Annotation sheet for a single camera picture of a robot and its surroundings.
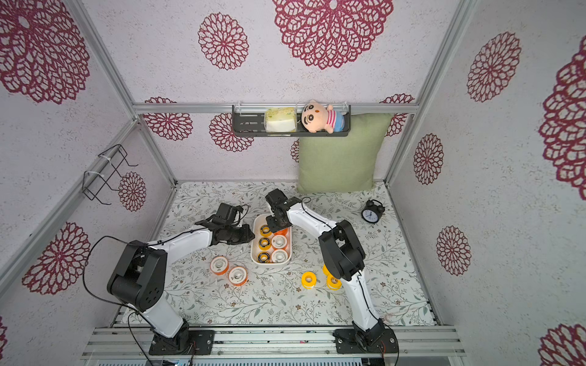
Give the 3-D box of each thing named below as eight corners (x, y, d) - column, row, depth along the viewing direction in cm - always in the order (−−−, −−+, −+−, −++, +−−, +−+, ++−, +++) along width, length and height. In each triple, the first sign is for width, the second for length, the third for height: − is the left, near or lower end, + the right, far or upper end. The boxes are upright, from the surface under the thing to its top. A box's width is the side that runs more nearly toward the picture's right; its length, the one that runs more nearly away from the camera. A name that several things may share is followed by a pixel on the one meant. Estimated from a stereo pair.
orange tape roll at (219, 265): (210, 274, 91) (208, 272, 89) (213, 259, 95) (212, 256, 93) (227, 274, 91) (226, 272, 89) (230, 259, 95) (229, 256, 93)
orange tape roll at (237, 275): (228, 285, 88) (226, 283, 86) (231, 268, 92) (229, 266, 90) (246, 285, 88) (245, 283, 86) (248, 268, 92) (247, 266, 90)
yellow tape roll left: (301, 289, 87) (302, 287, 85) (301, 274, 91) (301, 271, 89) (316, 289, 87) (316, 287, 85) (315, 274, 91) (315, 271, 89)
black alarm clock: (359, 218, 108) (365, 204, 100) (365, 210, 111) (370, 196, 103) (374, 226, 106) (381, 212, 98) (379, 218, 108) (386, 204, 100)
